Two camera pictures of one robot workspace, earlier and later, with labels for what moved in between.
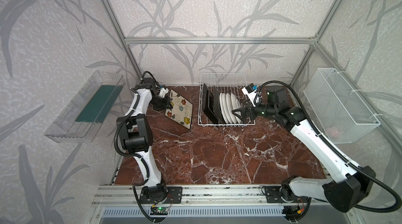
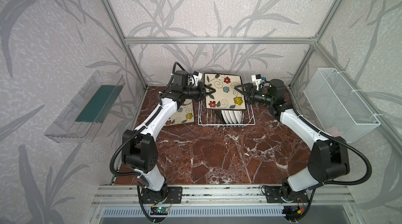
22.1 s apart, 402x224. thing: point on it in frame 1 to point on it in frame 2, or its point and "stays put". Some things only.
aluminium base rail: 224,196 stays put
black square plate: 208,104 to 226,96
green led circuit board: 160,211 stays put
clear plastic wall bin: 79,120 stays put
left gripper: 164,102 to 201,90
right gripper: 248,111 to 248,92
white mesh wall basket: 344,115 stays put
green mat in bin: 97,109 stays put
